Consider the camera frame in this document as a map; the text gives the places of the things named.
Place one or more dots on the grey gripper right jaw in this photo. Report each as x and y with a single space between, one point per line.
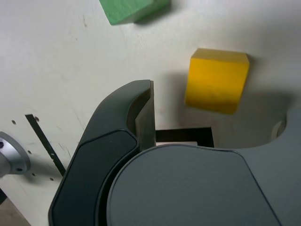
200 188

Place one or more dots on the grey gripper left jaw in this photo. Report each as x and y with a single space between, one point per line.
94 164

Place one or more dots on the black tape strip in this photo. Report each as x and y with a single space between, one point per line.
44 143

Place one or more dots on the green cube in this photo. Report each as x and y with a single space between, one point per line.
124 9

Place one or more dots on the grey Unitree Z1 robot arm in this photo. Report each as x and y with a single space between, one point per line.
11 153

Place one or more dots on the yellow cube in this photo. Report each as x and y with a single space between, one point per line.
216 82

